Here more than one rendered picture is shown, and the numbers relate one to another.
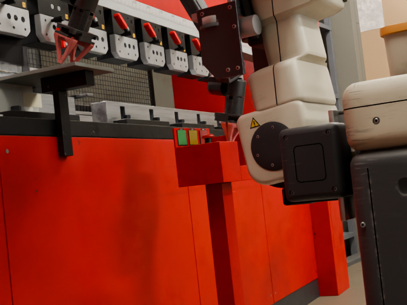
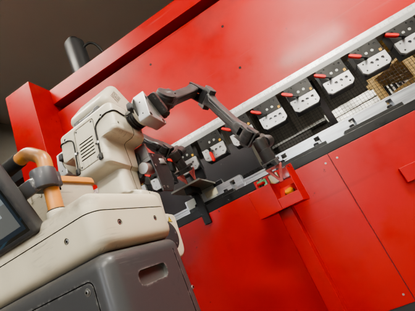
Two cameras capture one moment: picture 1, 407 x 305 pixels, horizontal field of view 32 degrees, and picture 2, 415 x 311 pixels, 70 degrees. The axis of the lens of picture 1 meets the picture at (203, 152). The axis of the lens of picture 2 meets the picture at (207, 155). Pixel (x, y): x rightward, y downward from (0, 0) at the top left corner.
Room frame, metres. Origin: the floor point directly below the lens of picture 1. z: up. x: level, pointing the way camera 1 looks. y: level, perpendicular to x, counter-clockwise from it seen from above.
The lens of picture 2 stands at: (1.73, -1.30, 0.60)
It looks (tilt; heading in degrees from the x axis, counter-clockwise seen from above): 18 degrees up; 79
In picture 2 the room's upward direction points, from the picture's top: 24 degrees counter-clockwise
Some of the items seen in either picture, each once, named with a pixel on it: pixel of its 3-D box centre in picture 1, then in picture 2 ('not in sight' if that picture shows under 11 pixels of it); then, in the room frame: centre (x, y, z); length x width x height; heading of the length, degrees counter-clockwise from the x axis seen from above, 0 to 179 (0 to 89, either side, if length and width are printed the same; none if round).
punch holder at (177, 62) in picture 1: (169, 51); (334, 79); (2.84, 0.09, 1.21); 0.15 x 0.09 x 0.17; 155
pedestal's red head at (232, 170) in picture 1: (215, 154); (276, 190); (2.19, -0.04, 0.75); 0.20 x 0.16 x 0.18; 147
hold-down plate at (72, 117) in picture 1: (40, 118); (212, 202); (1.97, 0.44, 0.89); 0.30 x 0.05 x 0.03; 155
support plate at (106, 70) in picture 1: (54, 75); (194, 187); (1.90, 0.37, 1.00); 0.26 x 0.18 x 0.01; 65
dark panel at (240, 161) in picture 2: not in sight; (196, 192); (1.96, 1.07, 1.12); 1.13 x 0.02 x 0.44; 155
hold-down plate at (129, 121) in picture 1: (143, 125); (301, 157); (2.48, 0.20, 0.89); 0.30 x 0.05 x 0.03; 155
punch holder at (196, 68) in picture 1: (191, 57); (368, 60); (3.02, 0.01, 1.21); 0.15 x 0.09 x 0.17; 155
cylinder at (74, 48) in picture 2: not in sight; (88, 57); (1.54, 0.85, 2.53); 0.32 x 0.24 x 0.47; 155
